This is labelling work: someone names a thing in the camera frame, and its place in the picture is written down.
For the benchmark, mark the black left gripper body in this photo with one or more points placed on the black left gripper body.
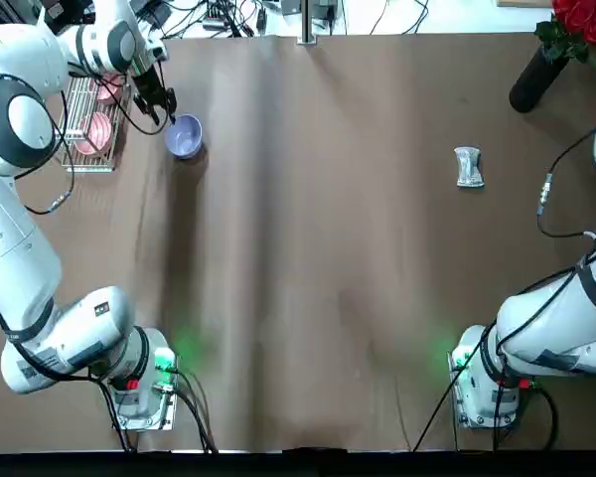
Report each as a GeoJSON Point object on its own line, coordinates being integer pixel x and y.
{"type": "Point", "coordinates": [148, 84]}

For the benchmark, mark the light purple bowl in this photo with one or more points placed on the light purple bowl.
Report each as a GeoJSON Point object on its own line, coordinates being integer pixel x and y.
{"type": "Point", "coordinates": [184, 136]}

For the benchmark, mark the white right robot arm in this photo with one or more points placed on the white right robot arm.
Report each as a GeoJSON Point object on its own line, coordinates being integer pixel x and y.
{"type": "Point", "coordinates": [551, 323]}

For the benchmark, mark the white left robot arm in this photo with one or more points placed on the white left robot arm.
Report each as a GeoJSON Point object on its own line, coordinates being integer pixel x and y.
{"type": "Point", "coordinates": [20, 248]}

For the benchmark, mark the pink bowl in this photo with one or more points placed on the pink bowl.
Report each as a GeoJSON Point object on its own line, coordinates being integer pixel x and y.
{"type": "Point", "coordinates": [93, 136]}
{"type": "Point", "coordinates": [110, 92]}

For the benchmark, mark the black power adapter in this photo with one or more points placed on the black power adapter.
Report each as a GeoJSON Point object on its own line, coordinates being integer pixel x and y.
{"type": "Point", "coordinates": [154, 12]}

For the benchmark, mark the dark power strip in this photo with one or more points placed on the dark power strip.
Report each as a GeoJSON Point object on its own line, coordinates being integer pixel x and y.
{"type": "Point", "coordinates": [221, 17]}

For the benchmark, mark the black device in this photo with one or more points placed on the black device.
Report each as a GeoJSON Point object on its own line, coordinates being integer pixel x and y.
{"type": "Point", "coordinates": [59, 12]}

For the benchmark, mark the grey device box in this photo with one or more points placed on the grey device box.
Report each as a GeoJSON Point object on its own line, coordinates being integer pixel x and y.
{"type": "Point", "coordinates": [290, 6]}

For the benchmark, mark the black ribbed vase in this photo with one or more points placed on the black ribbed vase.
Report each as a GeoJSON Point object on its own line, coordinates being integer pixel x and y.
{"type": "Point", "coordinates": [534, 84]}

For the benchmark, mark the aluminium camera post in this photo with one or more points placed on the aluminium camera post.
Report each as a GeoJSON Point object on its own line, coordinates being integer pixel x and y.
{"type": "Point", "coordinates": [306, 22]}

